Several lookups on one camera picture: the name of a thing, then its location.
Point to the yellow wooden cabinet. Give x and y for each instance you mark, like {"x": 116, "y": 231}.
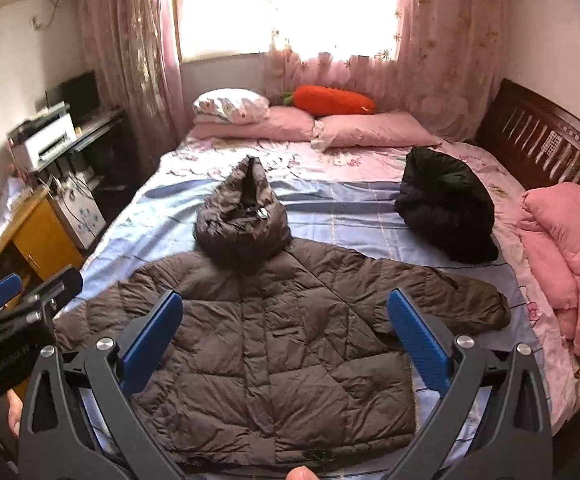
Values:
{"x": 35, "y": 246}

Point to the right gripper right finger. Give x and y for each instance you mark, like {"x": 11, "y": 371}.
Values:
{"x": 514, "y": 438}

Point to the pink floral curtain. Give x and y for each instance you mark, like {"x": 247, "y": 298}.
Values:
{"x": 438, "y": 59}

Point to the white computer tower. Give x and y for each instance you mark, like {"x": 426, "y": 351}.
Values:
{"x": 76, "y": 209}

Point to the right pink pillow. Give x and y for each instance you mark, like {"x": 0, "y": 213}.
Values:
{"x": 385, "y": 130}

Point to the pink folded quilt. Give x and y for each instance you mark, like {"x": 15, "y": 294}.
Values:
{"x": 549, "y": 227}

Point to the pink pillow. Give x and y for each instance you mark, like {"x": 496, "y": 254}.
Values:
{"x": 385, "y": 130}
{"x": 284, "y": 123}

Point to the left pink pillow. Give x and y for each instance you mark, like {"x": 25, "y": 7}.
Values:
{"x": 284, "y": 123}

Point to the dark wooden headboard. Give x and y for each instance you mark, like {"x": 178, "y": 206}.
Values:
{"x": 535, "y": 139}

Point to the brown puffer jacket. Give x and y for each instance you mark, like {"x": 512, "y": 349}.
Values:
{"x": 285, "y": 352}

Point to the black jacket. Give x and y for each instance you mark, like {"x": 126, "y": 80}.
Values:
{"x": 441, "y": 199}

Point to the person's left hand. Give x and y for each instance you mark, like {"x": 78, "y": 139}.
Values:
{"x": 15, "y": 409}

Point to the orange carrot plush pillow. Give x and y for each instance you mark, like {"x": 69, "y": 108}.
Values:
{"x": 324, "y": 101}

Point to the white printer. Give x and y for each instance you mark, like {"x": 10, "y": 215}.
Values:
{"x": 41, "y": 137}

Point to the person's right hand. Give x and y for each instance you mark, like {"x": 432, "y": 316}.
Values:
{"x": 301, "y": 473}

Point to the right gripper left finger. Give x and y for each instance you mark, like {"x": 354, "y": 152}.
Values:
{"x": 78, "y": 421}

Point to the black computer monitor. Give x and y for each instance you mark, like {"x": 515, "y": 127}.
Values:
{"x": 80, "y": 94}

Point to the white floral pillow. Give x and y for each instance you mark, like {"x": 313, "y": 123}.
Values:
{"x": 230, "y": 106}

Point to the blue striped bed sheet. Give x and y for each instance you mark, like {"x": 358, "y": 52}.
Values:
{"x": 345, "y": 199}

